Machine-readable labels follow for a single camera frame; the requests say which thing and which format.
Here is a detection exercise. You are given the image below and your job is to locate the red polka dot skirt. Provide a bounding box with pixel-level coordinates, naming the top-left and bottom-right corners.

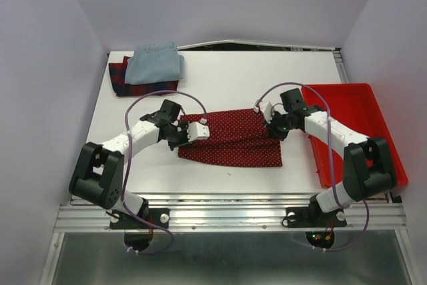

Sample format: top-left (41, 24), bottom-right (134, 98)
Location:
top-left (177, 109), bottom-right (282, 168)

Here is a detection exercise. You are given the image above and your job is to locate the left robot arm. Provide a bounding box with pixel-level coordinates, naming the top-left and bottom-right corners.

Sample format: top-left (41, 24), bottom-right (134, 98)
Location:
top-left (69, 99), bottom-right (188, 228)

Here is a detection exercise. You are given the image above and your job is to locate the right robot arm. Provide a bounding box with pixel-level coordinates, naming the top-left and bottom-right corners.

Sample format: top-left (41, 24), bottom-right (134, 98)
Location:
top-left (254, 89), bottom-right (398, 228)

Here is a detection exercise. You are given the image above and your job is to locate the light blue folded skirt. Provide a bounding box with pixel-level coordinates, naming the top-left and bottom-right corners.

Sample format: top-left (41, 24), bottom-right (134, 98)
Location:
top-left (125, 41), bottom-right (184, 85)

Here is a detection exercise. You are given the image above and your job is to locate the red plastic tray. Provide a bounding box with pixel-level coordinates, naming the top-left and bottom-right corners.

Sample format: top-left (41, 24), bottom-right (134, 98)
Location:
top-left (302, 83), bottom-right (408, 188)

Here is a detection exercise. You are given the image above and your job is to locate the red plaid folded skirt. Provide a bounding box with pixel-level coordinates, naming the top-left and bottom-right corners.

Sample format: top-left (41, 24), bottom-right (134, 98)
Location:
top-left (108, 56), bottom-right (179, 97)

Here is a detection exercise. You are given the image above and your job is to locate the controller board with leds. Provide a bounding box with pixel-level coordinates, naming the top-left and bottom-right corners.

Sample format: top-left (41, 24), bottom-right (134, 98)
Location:
top-left (306, 232), bottom-right (335, 249)

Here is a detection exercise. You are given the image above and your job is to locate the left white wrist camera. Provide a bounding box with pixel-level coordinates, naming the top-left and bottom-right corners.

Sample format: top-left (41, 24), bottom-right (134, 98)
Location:
top-left (187, 122), bottom-right (210, 142)

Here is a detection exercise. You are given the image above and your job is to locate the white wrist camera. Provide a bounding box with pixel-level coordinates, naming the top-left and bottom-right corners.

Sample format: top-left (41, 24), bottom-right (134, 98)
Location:
top-left (187, 122), bottom-right (210, 142)
top-left (253, 101), bottom-right (274, 123)

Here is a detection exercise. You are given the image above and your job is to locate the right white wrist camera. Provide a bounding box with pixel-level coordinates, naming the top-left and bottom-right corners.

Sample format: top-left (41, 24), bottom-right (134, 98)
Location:
top-left (253, 101), bottom-right (274, 123)

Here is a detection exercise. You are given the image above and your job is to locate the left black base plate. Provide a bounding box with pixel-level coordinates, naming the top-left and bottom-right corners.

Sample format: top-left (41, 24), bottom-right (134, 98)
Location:
top-left (109, 208), bottom-right (170, 230)

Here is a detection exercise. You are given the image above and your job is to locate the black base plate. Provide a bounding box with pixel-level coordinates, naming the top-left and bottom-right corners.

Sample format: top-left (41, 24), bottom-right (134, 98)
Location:
top-left (282, 206), bottom-right (347, 228)
top-left (109, 208), bottom-right (170, 230)

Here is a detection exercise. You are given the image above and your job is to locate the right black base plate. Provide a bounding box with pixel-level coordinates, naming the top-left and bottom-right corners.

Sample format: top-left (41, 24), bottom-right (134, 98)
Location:
top-left (282, 206), bottom-right (347, 228)

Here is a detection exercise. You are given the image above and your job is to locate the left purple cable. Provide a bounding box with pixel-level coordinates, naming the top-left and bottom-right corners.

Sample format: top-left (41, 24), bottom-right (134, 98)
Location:
top-left (120, 91), bottom-right (208, 255)

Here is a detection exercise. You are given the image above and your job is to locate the purple cable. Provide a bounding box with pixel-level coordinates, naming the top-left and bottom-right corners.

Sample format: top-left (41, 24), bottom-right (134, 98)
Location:
top-left (255, 81), bottom-right (371, 253)
top-left (120, 91), bottom-right (208, 255)

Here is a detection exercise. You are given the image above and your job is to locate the aluminium frame rail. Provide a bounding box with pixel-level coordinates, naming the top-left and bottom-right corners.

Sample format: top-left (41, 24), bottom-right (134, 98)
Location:
top-left (54, 193), bottom-right (407, 233)

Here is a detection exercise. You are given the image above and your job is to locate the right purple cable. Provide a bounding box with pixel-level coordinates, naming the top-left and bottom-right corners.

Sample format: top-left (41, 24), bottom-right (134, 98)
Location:
top-left (255, 81), bottom-right (371, 253)

